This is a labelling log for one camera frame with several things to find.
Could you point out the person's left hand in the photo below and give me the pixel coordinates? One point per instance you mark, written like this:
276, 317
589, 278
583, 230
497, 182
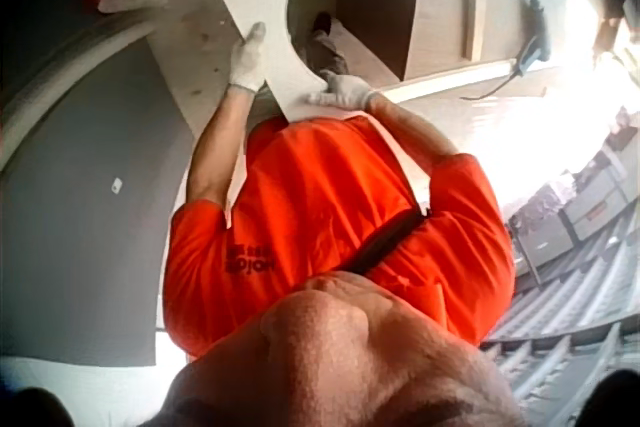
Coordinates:
247, 64

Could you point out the person's right hand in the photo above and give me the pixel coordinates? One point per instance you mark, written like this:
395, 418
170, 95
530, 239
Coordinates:
350, 93

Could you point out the light wooden plank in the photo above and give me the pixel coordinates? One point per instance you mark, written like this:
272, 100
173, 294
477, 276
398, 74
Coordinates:
200, 52

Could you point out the person's legs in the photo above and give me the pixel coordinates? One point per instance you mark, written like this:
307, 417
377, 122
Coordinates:
325, 49

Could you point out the beige wooden panel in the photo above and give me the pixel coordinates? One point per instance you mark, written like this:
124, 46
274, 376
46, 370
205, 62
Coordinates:
440, 12

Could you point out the long pale wooden batten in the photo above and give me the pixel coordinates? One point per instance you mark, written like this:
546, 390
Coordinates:
450, 79

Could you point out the small white tag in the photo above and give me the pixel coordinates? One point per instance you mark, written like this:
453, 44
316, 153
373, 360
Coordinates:
116, 185

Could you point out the short wooden strip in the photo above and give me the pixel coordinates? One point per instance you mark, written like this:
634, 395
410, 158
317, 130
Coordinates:
472, 14

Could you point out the grey power tool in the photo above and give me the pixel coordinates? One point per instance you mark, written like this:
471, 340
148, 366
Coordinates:
533, 42

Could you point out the stack of grey boxes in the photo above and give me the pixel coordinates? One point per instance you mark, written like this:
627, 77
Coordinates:
580, 202

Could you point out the grey slatted metal rack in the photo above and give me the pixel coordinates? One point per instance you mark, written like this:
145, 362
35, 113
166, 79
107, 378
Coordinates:
565, 327

